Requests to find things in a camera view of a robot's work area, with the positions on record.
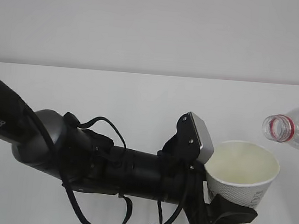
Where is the Nongfu Spring water bottle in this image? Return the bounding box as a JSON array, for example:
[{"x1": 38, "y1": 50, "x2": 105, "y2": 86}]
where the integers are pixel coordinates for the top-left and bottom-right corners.
[{"x1": 261, "y1": 108, "x2": 299, "y2": 150}]

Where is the black left camera cable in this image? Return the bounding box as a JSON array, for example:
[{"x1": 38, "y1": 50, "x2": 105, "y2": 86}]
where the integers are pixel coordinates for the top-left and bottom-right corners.
[{"x1": 11, "y1": 100, "x2": 199, "y2": 224}]

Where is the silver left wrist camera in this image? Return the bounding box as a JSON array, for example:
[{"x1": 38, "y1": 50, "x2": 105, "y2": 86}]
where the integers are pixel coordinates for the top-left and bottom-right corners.
[{"x1": 189, "y1": 111, "x2": 214, "y2": 165}]

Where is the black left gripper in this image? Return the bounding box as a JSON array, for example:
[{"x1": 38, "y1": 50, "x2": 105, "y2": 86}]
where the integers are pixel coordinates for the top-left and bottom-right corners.
[{"x1": 184, "y1": 165, "x2": 258, "y2": 224}]

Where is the white paper cup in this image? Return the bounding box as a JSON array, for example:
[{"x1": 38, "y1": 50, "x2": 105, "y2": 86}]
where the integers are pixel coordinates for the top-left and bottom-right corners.
[{"x1": 205, "y1": 140, "x2": 280, "y2": 209}]

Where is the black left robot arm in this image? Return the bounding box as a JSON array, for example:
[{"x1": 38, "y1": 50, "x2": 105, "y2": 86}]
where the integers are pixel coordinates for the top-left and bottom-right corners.
[{"x1": 0, "y1": 80, "x2": 257, "y2": 224}]

